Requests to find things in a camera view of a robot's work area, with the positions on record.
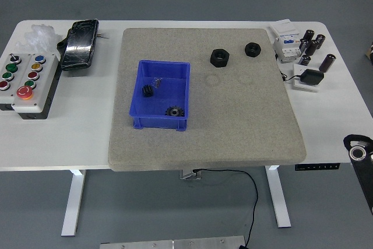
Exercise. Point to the large black bevel gear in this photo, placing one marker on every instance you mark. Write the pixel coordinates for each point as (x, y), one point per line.
(175, 112)

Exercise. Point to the small black gear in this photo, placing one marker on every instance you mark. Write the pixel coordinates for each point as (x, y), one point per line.
(147, 91)

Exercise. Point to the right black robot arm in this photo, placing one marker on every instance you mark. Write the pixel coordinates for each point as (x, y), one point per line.
(364, 173)

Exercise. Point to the blue plastic box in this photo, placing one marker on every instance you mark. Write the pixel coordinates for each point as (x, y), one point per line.
(172, 97)

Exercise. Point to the large black hex nut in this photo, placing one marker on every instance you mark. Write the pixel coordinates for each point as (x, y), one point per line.
(220, 58)

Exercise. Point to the small black hex nut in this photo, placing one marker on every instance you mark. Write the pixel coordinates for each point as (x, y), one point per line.
(252, 49)

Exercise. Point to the grey emergency-stop control box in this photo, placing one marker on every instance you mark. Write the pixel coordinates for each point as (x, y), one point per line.
(38, 85)

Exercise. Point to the grey four-button control box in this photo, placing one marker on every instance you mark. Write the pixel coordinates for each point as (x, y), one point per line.
(7, 71)

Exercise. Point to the tan cardboard box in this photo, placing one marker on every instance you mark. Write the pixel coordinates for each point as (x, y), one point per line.
(370, 53)

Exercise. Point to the grey-brown mat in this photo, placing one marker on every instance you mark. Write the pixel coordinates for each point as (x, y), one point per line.
(204, 138)

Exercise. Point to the small clear screw bag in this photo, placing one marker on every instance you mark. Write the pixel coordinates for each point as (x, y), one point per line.
(157, 82)

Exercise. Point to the white socket plate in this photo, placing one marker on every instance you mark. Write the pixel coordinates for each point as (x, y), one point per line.
(298, 85)

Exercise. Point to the white circuit breaker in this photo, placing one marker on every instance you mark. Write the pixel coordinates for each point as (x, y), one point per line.
(287, 43)

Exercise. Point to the black wrapped foot pedal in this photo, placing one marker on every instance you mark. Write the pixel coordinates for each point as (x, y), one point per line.
(78, 46)

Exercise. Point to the white table leg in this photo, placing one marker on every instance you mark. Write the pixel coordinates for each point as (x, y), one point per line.
(73, 202)
(278, 196)

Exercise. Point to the black cylindrical capacitor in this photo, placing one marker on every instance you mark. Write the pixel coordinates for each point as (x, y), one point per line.
(303, 47)
(320, 41)
(304, 60)
(311, 47)
(308, 36)
(327, 62)

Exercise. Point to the black plug adapter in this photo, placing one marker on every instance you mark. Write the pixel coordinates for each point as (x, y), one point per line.
(311, 77)

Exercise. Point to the black table control panel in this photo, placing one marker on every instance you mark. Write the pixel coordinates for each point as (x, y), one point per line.
(317, 167)

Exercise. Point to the crumpled clear plastic bag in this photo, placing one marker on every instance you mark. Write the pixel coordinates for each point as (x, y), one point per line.
(38, 37)

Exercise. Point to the metal under-table bracket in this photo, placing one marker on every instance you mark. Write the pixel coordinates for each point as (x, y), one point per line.
(189, 174)

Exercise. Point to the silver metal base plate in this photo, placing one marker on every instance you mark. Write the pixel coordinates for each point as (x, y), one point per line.
(172, 244)

